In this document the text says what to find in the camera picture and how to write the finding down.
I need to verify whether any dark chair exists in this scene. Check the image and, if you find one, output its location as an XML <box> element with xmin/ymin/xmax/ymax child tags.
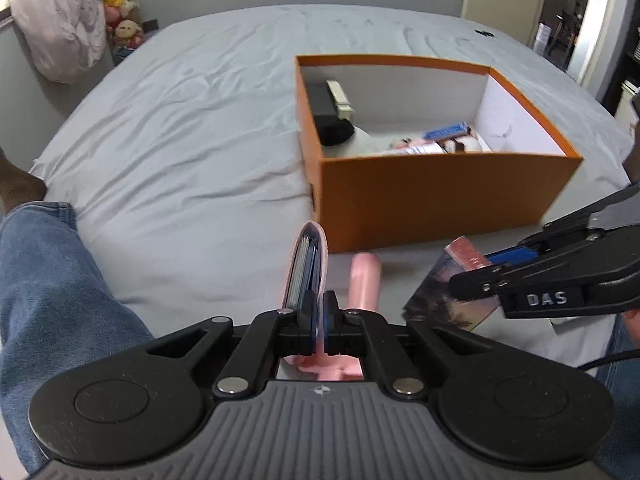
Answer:
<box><xmin>546</xmin><ymin>10</ymin><xmax>581</xmax><ymax>57</ymax></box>

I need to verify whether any person's leg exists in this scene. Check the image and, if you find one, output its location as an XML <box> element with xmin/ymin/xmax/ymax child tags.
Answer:
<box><xmin>0</xmin><ymin>150</ymin><xmax>153</xmax><ymax>466</ymax></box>
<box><xmin>595</xmin><ymin>355</ymin><xmax>640</xmax><ymax>421</ymax></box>

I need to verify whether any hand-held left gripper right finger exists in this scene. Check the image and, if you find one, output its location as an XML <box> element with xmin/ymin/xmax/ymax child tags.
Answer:
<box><xmin>322</xmin><ymin>290</ymin><xmax>496</xmax><ymax>401</ymax></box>

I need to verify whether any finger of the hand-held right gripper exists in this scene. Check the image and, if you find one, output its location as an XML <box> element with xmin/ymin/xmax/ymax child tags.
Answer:
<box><xmin>484</xmin><ymin>212</ymin><xmax>596</xmax><ymax>266</ymax></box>
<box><xmin>446</xmin><ymin>257</ymin><xmax>551</xmax><ymax>303</ymax></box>

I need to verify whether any white bottle with barcode label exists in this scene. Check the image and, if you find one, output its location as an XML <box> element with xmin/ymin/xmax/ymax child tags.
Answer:
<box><xmin>385</xmin><ymin>141</ymin><xmax>451</xmax><ymax>157</ymax></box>

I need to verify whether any person's left leg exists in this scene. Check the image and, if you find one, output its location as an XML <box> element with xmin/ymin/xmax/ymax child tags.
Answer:
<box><xmin>0</xmin><ymin>150</ymin><xmax>153</xmax><ymax>466</ymax></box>

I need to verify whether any fox plush with blue tag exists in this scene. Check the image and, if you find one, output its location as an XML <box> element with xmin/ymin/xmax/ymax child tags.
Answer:
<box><xmin>424</xmin><ymin>121</ymin><xmax>495</xmax><ymax>155</ymax></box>

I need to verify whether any black cable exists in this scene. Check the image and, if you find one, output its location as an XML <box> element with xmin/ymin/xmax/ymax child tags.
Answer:
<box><xmin>580</xmin><ymin>347</ymin><xmax>640</xmax><ymax>373</ymax></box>

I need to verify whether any sunset print card box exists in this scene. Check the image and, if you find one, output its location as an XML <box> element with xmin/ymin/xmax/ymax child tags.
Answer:
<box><xmin>402</xmin><ymin>236</ymin><xmax>503</xmax><ymax>332</ymax></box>

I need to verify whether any pink handheld fan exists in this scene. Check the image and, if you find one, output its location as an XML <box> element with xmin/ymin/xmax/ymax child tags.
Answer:
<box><xmin>285</xmin><ymin>252</ymin><xmax>383</xmax><ymax>381</ymax></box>

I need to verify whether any black box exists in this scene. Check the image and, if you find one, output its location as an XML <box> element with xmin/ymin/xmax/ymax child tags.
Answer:
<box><xmin>307</xmin><ymin>81</ymin><xmax>347</xmax><ymax>132</ymax></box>

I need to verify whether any orange cardboard box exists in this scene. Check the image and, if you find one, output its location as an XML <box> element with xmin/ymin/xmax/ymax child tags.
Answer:
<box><xmin>294</xmin><ymin>54</ymin><xmax>585</xmax><ymax>255</ymax></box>

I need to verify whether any white pouch with black cap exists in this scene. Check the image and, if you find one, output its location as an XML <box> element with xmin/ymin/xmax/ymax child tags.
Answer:
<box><xmin>320</xmin><ymin>119</ymin><xmax>401</xmax><ymax>157</ymax></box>

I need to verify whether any white door frame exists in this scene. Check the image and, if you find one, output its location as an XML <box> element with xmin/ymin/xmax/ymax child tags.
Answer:
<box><xmin>580</xmin><ymin>0</ymin><xmax>631</xmax><ymax>91</ymax></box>

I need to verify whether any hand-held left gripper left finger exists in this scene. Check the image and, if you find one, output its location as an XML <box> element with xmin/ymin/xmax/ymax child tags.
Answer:
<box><xmin>145</xmin><ymin>290</ymin><xmax>321</xmax><ymax>401</ymax></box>

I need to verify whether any pink card holder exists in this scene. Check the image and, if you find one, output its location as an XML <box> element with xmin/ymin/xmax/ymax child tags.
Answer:
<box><xmin>282</xmin><ymin>221</ymin><xmax>329</xmax><ymax>356</ymax></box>

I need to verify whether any brown bear plush toy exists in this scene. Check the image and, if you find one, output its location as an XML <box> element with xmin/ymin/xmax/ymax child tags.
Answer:
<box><xmin>116</xmin><ymin>19</ymin><xmax>146</xmax><ymax>48</ymax></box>

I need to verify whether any person's right leg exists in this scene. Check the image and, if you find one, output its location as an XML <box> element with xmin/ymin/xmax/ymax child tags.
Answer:
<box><xmin>595</xmin><ymin>355</ymin><xmax>640</xmax><ymax>421</ymax></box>

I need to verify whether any pink puffy jacket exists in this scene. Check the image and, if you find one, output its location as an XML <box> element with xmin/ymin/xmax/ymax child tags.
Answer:
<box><xmin>10</xmin><ymin>0</ymin><xmax>108</xmax><ymax>83</ymax></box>

